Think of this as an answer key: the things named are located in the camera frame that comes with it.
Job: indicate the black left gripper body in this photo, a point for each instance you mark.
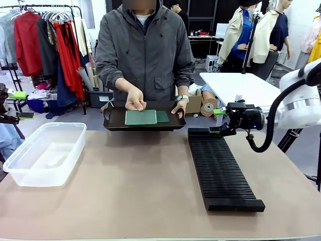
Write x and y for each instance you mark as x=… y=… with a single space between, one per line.
x=3 y=96

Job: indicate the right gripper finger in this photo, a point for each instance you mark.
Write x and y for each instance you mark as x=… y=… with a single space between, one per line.
x=224 y=130
x=220 y=112

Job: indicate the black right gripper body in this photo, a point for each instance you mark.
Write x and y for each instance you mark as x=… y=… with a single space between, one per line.
x=248 y=118

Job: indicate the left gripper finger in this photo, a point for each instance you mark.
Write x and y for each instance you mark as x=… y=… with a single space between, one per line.
x=25 y=115
x=18 y=95

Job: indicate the large green PCB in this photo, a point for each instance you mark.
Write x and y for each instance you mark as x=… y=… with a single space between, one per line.
x=140 y=118

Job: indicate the black plastic tray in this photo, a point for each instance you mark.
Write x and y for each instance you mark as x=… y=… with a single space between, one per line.
x=115 y=121

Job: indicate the person's left forearm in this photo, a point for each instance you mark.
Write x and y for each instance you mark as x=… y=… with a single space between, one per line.
x=184 y=77

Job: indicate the person's right forearm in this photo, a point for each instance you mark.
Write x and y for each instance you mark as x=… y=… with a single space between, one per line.
x=109 y=72

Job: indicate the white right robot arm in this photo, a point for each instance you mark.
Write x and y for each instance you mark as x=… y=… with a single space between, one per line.
x=298 y=100

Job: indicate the person's left hand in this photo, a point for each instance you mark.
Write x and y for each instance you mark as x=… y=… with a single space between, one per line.
x=181 y=108

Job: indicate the person's right hand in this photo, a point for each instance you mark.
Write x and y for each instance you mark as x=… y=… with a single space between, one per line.
x=134 y=99

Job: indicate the brown cardboard spool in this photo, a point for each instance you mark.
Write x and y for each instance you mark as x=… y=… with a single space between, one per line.
x=208 y=108

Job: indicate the dark blue cloth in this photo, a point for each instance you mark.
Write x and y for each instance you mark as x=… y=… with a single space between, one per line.
x=36 y=105

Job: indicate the white cloth pile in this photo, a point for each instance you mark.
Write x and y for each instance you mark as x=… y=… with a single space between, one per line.
x=42 y=94

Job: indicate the brown cardboard box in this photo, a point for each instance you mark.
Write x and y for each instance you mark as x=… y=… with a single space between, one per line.
x=194 y=103

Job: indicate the light blue fabric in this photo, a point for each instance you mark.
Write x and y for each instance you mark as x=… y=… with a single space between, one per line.
x=10 y=143

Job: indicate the white folding table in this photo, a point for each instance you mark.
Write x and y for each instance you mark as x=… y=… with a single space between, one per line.
x=238 y=84

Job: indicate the black slotted PCB rack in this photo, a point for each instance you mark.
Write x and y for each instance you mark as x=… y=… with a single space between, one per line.
x=220 y=165

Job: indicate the white wristwatch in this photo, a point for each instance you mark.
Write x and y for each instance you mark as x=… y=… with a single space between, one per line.
x=182 y=98

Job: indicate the clear plastic box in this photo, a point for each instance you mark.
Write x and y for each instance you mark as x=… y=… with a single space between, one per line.
x=45 y=155

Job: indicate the black stand legs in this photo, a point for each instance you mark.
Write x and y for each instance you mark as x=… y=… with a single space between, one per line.
x=288 y=140

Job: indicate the dark grey hanging coat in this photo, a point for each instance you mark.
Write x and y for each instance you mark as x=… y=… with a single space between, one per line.
x=47 y=57

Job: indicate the blue denim hanging garment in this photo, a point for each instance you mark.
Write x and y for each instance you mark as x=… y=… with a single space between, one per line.
x=65 y=90

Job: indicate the white open shelf box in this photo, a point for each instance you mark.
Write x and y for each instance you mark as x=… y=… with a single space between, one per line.
x=212 y=64

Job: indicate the red hanging jacket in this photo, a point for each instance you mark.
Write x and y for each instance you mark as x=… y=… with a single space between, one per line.
x=27 y=45

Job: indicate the black office chair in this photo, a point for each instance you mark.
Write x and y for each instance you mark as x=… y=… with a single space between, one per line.
x=268 y=65

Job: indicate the light grey hanging garment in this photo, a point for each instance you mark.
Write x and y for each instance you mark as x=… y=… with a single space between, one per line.
x=7 y=37

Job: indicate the long red hanging dress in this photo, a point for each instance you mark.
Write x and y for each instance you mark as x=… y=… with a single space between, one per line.
x=67 y=57

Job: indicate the white paper roll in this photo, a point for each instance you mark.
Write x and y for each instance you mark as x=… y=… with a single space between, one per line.
x=84 y=79

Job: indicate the black tripod pole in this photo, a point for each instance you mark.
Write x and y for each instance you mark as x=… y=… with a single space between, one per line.
x=249 y=42

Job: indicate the grey storage bin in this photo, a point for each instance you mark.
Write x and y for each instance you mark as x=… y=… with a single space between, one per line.
x=101 y=99

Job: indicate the mannequin with blue shirt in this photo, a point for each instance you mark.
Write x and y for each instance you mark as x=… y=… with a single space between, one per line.
x=237 y=32

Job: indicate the cream hanging garment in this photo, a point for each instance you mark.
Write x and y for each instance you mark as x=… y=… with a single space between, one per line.
x=81 y=35

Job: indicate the person in grey jacket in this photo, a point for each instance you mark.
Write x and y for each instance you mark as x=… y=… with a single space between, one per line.
x=143 y=62

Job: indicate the mannequin with navy shirt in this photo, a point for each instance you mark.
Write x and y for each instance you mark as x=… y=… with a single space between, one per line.
x=279 y=30

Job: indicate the yellow garment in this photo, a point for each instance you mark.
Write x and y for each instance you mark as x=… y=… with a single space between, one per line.
x=316 y=50

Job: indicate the black metal clothes rack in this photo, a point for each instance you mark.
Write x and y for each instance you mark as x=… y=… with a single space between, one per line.
x=79 y=15

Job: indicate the person in black shirt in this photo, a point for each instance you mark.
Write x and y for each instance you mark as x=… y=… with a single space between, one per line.
x=181 y=17

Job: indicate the pink fluffy garment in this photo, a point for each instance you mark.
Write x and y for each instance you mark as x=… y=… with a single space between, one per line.
x=309 y=35

